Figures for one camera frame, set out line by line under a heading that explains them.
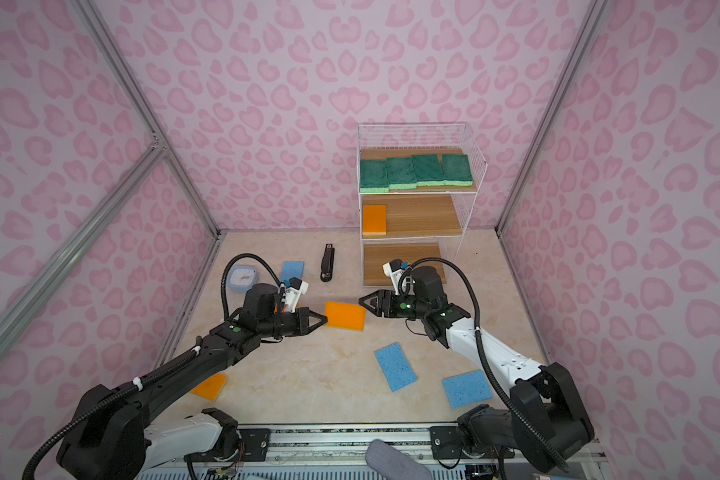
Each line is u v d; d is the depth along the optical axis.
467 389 0.80
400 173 0.74
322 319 0.79
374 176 0.73
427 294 0.63
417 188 0.73
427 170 0.75
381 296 0.71
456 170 0.75
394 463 0.69
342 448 0.74
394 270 0.74
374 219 0.88
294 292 0.75
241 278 1.04
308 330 0.74
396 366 0.84
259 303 0.63
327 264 1.09
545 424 0.41
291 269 1.07
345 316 0.80
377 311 0.71
